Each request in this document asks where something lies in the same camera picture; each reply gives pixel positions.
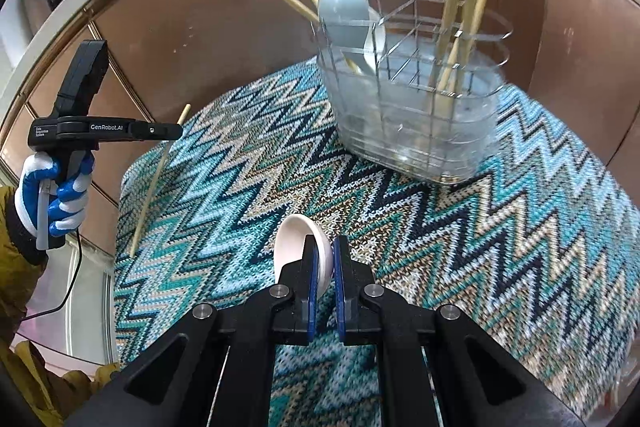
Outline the white ceramic spoon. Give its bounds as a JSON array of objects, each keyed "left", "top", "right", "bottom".
[{"left": 363, "top": 8, "right": 386, "bottom": 75}]

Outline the pale grey ceramic spoon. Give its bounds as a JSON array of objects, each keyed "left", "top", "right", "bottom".
[{"left": 319, "top": 0, "right": 370, "bottom": 74}]

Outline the yellow jacket sleeve forearm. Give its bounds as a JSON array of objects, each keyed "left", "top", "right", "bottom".
[{"left": 0, "top": 183, "right": 122, "bottom": 427}]

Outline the zigzag knitted table cloth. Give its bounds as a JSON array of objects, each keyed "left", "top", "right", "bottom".
[{"left": 115, "top": 61, "right": 639, "bottom": 418}]

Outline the left blue white gloved hand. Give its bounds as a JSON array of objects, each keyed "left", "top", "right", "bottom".
[{"left": 14, "top": 152, "right": 94, "bottom": 239}]

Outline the clear wire utensil holder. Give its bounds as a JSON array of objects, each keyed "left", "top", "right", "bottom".
[{"left": 314, "top": 0, "right": 511, "bottom": 184}]

